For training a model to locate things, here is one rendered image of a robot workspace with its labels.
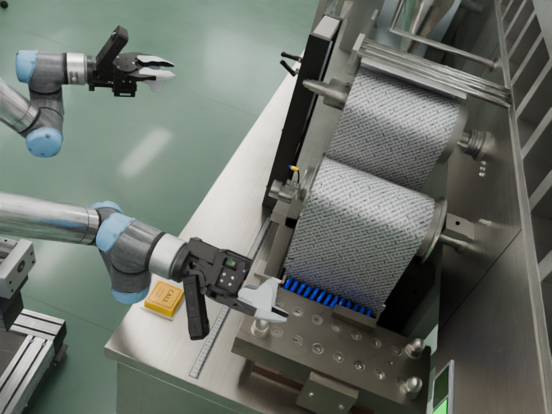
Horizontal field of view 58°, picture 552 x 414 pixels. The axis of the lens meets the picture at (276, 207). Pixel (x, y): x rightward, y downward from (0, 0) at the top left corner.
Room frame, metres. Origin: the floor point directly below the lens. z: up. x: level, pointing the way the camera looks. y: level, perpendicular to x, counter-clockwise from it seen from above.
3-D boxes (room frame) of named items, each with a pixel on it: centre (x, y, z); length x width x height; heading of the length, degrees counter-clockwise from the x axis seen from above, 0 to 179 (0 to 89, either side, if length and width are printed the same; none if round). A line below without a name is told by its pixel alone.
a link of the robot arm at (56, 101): (0.97, 0.62, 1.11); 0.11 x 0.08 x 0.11; 28
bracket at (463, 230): (0.77, -0.36, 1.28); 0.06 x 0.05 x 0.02; 84
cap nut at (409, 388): (0.55, -0.36, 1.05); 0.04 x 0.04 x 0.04
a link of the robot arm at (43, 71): (0.98, 0.63, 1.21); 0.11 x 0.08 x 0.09; 118
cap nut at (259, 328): (0.58, -0.04, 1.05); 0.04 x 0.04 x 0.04
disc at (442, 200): (0.78, -0.31, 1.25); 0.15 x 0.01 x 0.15; 174
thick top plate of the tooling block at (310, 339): (0.61, -0.21, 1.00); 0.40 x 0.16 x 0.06; 84
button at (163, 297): (0.67, 0.19, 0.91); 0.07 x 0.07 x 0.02; 84
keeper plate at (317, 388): (0.52, -0.21, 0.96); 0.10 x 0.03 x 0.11; 84
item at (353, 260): (0.73, -0.17, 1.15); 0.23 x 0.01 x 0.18; 84
